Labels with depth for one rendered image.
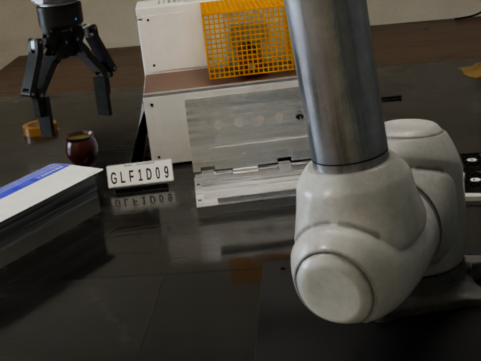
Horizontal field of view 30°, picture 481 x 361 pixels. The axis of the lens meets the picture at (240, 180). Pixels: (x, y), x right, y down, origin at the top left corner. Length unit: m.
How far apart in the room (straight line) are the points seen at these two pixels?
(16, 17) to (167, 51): 1.69
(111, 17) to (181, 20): 1.53
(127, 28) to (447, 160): 2.80
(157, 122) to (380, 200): 1.24
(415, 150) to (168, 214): 0.86
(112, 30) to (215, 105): 1.89
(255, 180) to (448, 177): 0.86
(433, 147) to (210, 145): 0.93
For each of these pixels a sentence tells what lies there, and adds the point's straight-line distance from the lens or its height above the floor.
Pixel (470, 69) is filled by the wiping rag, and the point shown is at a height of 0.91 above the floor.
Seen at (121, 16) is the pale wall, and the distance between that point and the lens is 3.97.
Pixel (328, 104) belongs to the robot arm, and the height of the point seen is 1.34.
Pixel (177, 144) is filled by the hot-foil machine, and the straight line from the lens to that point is 2.31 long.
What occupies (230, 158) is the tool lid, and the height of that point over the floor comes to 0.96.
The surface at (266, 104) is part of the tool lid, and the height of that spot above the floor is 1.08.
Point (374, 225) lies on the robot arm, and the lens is 1.12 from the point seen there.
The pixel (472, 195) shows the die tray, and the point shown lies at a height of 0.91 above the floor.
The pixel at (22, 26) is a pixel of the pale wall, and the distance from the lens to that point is 4.09.
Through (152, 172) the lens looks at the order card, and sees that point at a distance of 2.20.
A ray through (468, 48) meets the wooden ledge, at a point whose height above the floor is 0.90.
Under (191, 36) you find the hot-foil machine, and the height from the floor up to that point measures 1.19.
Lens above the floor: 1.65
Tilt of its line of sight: 20 degrees down
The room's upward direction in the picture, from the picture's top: 6 degrees counter-clockwise
